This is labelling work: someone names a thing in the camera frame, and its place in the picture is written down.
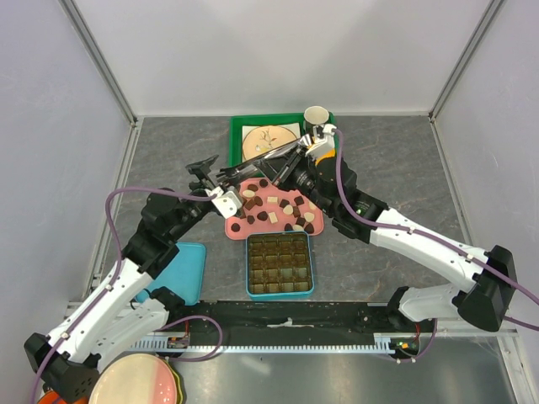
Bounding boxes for yellow bowl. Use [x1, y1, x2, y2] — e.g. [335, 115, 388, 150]
[316, 148, 336, 164]

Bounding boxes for orange red mug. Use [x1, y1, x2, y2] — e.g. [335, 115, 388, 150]
[37, 391, 88, 404]

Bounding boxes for pink chocolate tray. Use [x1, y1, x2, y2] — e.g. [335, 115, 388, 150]
[224, 178, 324, 241]

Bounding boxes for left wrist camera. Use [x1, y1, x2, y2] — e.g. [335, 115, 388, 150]
[211, 189, 243, 219]

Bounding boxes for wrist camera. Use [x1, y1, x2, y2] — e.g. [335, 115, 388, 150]
[211, 189, 243, 219]
[307, 124, 337, 158]

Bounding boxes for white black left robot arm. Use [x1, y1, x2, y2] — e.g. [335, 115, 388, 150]
[24, 157, 226, 403]

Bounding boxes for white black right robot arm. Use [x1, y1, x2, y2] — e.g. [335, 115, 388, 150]
[288, 157, 516, 332]

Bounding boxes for slotted cable duct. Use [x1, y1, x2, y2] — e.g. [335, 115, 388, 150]
[127, 335, 418, 356]

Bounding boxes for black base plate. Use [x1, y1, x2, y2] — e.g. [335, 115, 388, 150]
[167, 300, 435, 336]

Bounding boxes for metal tongs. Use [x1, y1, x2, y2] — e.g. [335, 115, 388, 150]
[216, 135, 312, 184]

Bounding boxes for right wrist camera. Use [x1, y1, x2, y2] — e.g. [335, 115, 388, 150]
[307, 124, 337, 158]

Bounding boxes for green plastic crate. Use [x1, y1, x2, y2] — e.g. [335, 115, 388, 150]
[228, 112, 343, 169]

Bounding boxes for brown plastic chocolate insert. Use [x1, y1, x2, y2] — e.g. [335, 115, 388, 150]
[248, 234, 313, 295]

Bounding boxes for pink white plate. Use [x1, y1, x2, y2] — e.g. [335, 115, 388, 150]
[88, 353, 184, 404]

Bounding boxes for aluminium frame rail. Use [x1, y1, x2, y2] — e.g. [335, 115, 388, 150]
[58, 0, 140, 127]

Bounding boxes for blue chocolate tin box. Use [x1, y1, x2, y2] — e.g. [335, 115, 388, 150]
[244, 231, 316, 300]

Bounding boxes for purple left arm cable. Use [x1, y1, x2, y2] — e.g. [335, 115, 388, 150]
[31, 187, 224, 404]

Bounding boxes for green mug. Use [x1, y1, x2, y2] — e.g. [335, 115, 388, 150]
[303, 105, 333, 137]

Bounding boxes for blue tin lid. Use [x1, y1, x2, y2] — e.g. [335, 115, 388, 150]
[135, 242, 206, 306]

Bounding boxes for decorated ceramic plate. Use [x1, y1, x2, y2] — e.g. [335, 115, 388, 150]
[241, 133, 298, 161]

